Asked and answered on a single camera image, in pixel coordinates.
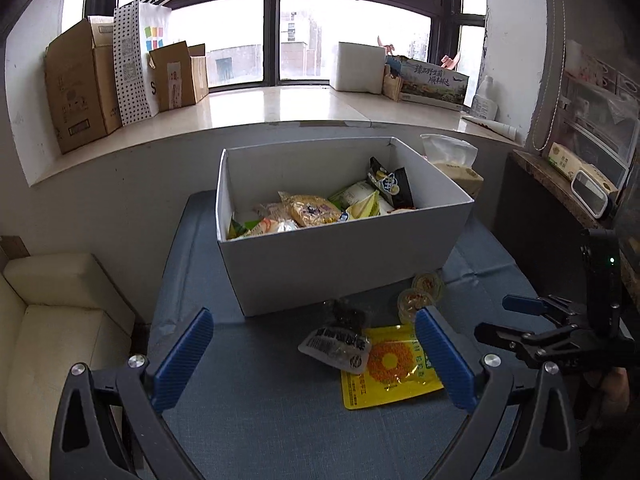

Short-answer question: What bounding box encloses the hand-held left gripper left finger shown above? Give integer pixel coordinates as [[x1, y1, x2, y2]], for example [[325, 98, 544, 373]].
[[50, 307, 216, 480]]

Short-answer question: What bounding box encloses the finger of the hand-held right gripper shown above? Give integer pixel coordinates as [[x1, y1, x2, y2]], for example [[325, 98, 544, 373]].
[[502, 296, 588, 321], [475, 322, 556, 356]]

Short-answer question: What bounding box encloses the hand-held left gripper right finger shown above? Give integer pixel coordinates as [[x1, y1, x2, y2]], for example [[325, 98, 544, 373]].
[[414, 307, 583, 480]]

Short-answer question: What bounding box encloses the small jelly cup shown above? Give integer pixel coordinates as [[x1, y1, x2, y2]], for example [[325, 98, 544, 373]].
[[397, 289, 435, 325], [412, 271, 446, 301]]

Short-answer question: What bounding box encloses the grey and black snack packet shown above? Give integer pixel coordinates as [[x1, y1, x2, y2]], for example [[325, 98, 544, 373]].
[[298, 299, 372, 375]]

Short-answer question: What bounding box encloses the small green snack packet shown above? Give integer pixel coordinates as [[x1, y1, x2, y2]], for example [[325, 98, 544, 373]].
[[226, 216, 266, 240]]

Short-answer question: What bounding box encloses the white cardboard box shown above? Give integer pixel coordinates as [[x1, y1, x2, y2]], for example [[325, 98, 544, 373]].
[[215, 136, 475, 317]]

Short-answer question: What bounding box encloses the black and yellow snack packet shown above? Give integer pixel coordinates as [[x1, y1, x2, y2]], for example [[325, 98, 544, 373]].
[[367, 156, 416, 209]]

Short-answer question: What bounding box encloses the large green snack packet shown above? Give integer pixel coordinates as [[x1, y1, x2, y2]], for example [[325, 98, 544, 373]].
[[327, 180, 396, 220]]

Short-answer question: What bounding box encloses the beige cracker snack packet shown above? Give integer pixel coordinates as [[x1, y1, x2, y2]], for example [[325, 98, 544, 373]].
[[278, 191, 349, 228]]

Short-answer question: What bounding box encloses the person's right hand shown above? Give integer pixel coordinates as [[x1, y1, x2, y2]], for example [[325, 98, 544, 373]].
[[600, 367, 631, 411]]

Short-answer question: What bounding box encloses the dark side cabinet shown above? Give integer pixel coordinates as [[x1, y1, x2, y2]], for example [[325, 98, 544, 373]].
[[492, 149, 621, 311]]

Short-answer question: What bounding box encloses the white framed desk clock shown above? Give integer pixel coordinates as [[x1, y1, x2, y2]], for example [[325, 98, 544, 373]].
[[571, 170, 613, 220]]

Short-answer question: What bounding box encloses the blue table cloth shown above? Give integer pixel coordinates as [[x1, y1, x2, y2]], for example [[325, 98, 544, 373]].
[[145, 190, 541, 480]]

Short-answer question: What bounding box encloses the cream leather sofa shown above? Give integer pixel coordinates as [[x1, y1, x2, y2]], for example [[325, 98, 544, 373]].
[[0, 252, 137, 480]]

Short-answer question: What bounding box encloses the beige tissue box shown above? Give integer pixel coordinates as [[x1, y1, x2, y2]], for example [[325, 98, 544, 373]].
[[420, 133, 485, 200]]

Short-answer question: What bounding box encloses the yellow box on shelf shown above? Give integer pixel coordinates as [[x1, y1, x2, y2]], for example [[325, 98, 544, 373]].
[[547, 142, 621, 196]]

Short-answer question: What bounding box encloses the clear plastic organizer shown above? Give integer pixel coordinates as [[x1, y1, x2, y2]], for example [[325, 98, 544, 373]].
[[557, 77, 640, 181]]

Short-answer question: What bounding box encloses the white tube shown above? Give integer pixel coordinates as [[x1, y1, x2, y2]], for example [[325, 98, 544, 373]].
[[461, 114, 520, 140]]

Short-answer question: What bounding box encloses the small white drawer unit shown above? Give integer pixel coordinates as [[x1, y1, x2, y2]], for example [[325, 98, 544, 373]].
[[612, 70, 640, 111]]

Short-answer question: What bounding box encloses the brown cardboard scrap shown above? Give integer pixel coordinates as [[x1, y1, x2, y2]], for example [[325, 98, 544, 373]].
[[0, 236, 28, 261]]

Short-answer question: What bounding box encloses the white plastic bottle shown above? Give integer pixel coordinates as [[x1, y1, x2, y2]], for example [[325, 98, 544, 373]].
[[470, 75, 496, 120]]

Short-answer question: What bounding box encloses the pink floral packet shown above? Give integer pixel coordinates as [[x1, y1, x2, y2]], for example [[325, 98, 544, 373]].
[[565, 40, 613, 86]]

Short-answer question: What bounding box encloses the long printed carton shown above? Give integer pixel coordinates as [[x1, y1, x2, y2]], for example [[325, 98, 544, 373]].
[[385, 55, 470, 111]]

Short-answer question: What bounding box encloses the small wooden holder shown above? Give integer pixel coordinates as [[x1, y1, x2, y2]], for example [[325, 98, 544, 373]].
[[382, 65, 403, 102]]

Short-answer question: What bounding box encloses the small brown cardboard box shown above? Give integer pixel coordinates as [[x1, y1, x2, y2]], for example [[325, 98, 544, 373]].
[[149, 42, 210, 112]]

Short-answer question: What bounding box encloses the large brown cardboard box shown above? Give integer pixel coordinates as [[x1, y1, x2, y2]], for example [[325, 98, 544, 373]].
[[44, 16, 123, 155]]

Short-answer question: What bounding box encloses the polka dot paper bag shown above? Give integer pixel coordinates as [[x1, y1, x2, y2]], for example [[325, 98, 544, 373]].
[[113, 0, 181, 126]]

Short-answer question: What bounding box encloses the white foam box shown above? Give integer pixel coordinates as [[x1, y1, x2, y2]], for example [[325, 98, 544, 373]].
[[329, 41, 386, 95]]

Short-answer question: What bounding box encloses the black window frame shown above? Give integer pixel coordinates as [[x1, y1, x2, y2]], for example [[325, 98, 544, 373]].
[[82, 0, 488, 93]]

